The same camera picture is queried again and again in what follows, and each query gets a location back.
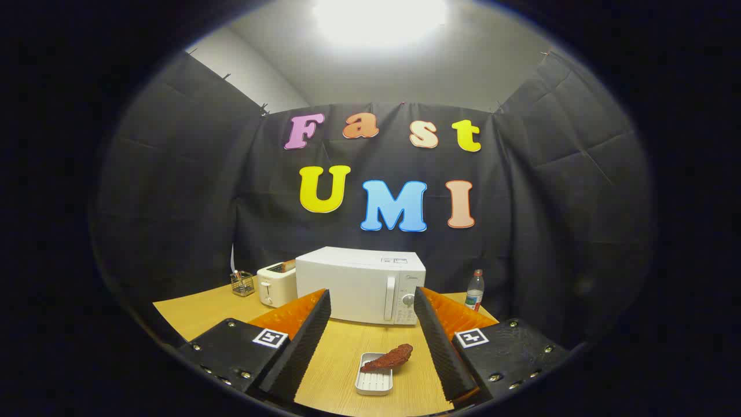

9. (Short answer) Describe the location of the black backdrop cloth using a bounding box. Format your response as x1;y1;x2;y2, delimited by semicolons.
90;49;658;354

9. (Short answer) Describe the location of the wire mesh holder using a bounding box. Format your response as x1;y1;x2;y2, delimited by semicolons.
230;270;256;298

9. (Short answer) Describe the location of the clear plastic water bottle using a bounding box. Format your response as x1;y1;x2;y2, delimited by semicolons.
464;269;485;312

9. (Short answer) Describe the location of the white toaster oven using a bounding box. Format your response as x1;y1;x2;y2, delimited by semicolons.
295;246;427;326

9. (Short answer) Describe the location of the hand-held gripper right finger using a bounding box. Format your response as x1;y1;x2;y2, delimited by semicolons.
413;286;574;406

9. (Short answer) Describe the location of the white pop-up toaster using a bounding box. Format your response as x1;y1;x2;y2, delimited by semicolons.
256;261;298;308

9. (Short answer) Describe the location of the white rectangular dish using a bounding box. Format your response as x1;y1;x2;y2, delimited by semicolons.
355;352;394;397

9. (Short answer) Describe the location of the brown meat piece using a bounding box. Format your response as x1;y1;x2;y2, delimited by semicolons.
360;343;414;373

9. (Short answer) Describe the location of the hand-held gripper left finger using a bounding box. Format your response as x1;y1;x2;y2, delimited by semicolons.
177;288;332;406

